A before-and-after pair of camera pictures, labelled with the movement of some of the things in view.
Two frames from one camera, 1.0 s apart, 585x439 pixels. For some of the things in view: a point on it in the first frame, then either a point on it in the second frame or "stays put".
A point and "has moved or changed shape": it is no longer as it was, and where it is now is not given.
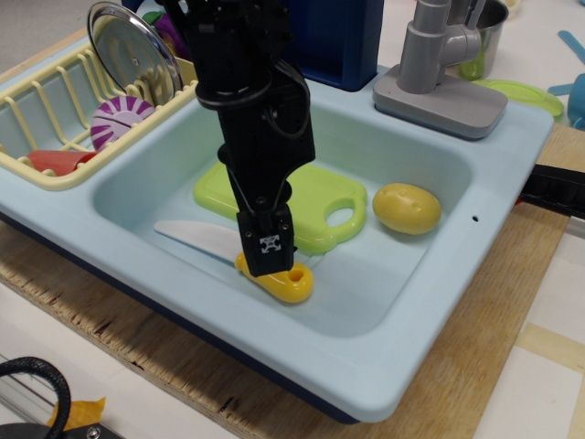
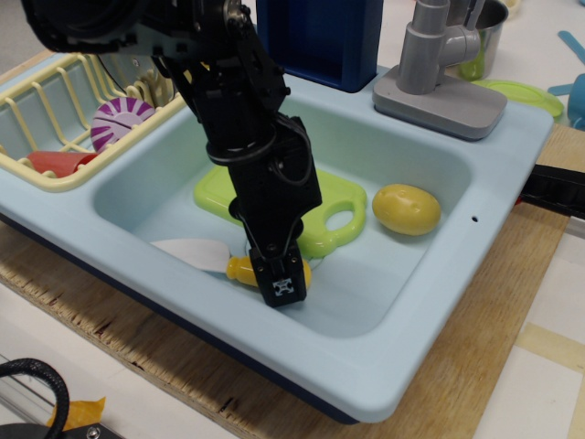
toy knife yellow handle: x=294 y=285 has moved or changed shape
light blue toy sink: x=438 y=208 stays put
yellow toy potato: x=407 y=208 stays put
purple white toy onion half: x=115 y=115 stays put
